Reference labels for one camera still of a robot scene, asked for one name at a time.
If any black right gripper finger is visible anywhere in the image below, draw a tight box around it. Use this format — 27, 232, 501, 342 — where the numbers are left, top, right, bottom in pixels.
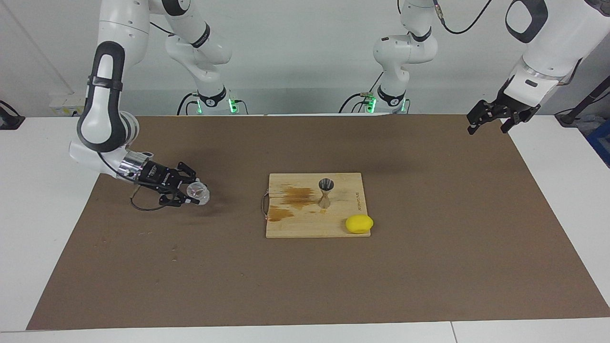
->
175, 161, 204, 185
159, 190, 201, 208

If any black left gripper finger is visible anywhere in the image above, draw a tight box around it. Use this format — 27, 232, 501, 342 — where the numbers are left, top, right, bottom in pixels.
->
467, 100, 502, 136
499, 105, 542, 134

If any small clear glass cup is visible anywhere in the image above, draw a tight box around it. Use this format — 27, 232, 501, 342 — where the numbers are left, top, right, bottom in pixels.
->
186, 182, 211, 206

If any steel double jigger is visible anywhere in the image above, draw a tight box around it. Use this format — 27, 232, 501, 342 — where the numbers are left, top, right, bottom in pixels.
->
318, 178, 335, 209

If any black stand pole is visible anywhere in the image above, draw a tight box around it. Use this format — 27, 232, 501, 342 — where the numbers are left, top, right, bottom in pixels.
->
555, 75, 610, 127

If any blue box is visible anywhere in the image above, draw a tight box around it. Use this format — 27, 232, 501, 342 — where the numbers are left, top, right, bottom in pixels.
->
585, 118, 610, 168

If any white power strip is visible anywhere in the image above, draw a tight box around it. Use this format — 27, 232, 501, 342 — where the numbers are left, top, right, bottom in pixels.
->
49, 93, 87, 117

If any wooden cutting board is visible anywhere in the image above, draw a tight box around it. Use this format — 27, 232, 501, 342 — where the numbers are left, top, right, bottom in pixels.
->
261, 172, 371, 239

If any brown table mat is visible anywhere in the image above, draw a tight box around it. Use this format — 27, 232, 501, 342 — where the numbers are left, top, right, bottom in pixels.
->
26, 113, 610, 331

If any black table clamp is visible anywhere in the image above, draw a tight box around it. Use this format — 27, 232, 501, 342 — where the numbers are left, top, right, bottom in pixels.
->
0, 99, 25, 130

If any yellow lemon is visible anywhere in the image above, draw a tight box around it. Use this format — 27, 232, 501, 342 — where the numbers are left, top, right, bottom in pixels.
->
345, 214, 375, 235

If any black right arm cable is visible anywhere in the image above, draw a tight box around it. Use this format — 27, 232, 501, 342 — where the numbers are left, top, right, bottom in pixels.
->
129, 182, 178, 212

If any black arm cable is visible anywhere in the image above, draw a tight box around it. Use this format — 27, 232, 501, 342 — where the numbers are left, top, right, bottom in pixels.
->
129, 182, 178, 212
431, 0, 586, 87

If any black right base cable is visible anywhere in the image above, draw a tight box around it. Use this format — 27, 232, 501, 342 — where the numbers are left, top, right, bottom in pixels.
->
176, 92, 198, 116

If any black base cable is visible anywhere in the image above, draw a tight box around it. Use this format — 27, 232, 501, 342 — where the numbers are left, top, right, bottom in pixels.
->
176, 92, 198, 116
338, 71, 385, 114

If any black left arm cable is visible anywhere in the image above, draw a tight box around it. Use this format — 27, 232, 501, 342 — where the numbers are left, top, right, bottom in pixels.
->
431, 0, 586, 87

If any black left base cable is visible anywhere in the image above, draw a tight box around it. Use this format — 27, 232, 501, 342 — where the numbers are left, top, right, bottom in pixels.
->
338, 71, 385, 114

